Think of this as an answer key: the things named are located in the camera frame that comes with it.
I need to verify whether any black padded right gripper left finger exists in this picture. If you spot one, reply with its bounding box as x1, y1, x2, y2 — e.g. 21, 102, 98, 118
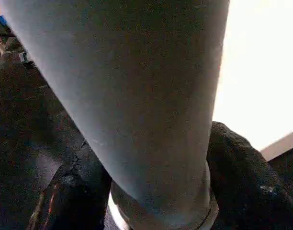
26, 139, 113, 230

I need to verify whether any white plastic table top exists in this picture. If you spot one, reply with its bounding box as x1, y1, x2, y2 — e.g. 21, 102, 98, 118
212, 0, 293, 161

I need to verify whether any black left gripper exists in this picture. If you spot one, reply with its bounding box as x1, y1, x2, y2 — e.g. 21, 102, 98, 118
0, 11, 35, 66

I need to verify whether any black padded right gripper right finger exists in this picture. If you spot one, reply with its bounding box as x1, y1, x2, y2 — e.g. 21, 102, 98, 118
205, 121, 293, 230

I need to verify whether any white plastic table leg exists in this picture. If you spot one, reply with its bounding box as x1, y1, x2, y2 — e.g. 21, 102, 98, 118
0, 0, 231, 230

